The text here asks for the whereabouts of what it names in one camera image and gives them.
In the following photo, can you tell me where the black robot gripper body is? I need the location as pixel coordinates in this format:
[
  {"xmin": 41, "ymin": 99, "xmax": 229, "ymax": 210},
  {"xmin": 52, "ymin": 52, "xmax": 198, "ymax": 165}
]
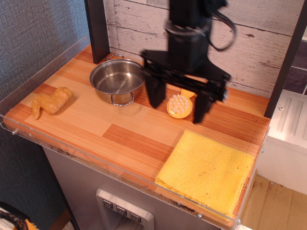
[{"xmin": 141, "ymin": 21, "xmax": 231, "ymax": 102}]

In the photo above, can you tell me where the stainless steel pot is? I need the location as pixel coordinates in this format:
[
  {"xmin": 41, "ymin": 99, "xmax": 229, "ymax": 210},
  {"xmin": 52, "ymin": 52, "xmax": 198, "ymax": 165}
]
[{"xmin": 90, "ymin": 54, "xmax": 145, "ymax": 106}]

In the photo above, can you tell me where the dark vertical post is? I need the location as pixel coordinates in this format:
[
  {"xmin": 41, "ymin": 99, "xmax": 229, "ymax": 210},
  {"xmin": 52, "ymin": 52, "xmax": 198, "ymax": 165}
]
[
  {"xmin": 84, "ymin": 0, "xmax": 110, "ymax": 64},
  {"xmin": 264, "ymin": 0, "xmax": 307, "ymax": 118}
]

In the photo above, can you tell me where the yellow cloth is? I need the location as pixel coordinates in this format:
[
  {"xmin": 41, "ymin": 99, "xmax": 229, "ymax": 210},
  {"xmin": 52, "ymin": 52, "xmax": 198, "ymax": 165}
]
[{"xmin": 155, "ymin": 130, "xmax": 254, "ymax": 220}]

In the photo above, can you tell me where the toy fridge dispenser panel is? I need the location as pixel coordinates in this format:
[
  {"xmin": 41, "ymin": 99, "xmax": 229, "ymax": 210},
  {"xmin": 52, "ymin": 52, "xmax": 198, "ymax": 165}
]
[{"xmin": 96, "ymin": 188, "xmax": 155, "ymax": 230}]

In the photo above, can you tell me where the clear acrylic table guard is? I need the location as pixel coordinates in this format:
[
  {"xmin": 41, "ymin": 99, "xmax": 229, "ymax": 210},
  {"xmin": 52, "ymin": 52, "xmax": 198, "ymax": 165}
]
[{"xmin": 0, "ymin": 37, "xmax": 269, "ymax": 230}]

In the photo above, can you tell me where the toy chicken wing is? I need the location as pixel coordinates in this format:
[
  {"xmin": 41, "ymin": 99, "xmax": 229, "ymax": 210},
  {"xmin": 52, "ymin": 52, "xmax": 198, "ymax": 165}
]
[{"xmin": 32, "ymin": 87, "xmax": 72, "ymax": 120}]

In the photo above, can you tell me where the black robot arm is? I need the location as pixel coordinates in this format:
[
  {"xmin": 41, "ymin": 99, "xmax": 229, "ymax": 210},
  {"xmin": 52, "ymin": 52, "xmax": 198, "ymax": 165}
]
[{"xmin": 141, "ymin": 0, "xmax": 236, "ymax": 124}]

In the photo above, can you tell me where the dark right vertical post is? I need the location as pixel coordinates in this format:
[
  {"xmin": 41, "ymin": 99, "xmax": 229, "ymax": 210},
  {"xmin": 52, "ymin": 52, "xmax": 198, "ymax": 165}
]
[{"xmin": 264, "ymin": 0, "xmax": 307, "ymax": 118}]

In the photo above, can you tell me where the dark left vertical post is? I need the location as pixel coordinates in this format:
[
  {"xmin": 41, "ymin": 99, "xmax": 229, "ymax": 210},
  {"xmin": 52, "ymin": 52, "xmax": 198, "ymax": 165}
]
[{"xmin": 84, "ymin": 0, "xmax": 110, "ymax": 64}]

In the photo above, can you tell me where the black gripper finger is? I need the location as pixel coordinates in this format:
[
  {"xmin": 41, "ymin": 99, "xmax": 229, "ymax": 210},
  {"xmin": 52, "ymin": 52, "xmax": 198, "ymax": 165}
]
[
  {"xmin": 193, "ymin": 94, "xmax": 214, "ymax": 124},
  {"xmin": 145, "ymin": 75, "xmax": 166, "ymax": 108}
]

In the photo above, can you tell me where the yellow scrub brush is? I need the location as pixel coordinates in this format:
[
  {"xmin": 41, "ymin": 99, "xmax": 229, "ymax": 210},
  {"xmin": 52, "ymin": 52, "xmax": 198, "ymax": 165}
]
[{"xmin": 166, "ymin": 89, "xmax": 195, "ymax": 119}]

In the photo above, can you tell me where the yellow object bottom left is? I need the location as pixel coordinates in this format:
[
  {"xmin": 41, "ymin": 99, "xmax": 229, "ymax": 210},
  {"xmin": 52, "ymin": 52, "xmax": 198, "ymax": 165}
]
[{"xmin": 25, "ymin": 219, "xmax": 37, "ymax": 230}]

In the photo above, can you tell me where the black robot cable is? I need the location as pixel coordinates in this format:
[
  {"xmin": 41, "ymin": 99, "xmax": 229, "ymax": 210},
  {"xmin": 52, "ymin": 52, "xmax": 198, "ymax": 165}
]
[{"xmin": 206, "ymin": 7, "xmax": 237, "ymax": 52}]

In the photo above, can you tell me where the white toy cabinet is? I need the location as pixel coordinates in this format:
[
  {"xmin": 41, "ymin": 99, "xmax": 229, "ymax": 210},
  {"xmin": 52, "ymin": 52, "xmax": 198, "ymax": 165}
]
[{"xmin": 256, "ymin": 90, "xmax": 307, "ymax": 194}]

